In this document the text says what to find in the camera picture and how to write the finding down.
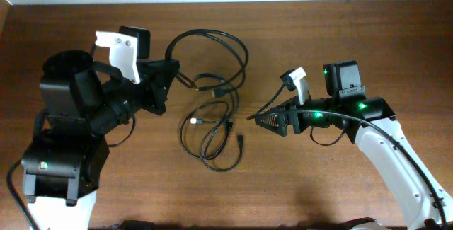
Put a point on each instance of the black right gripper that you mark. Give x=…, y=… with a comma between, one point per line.
x=292, y=119

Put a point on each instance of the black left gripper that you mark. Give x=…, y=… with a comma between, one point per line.
x=156, y=83

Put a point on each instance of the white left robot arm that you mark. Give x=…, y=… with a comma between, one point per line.
x=84, y=100

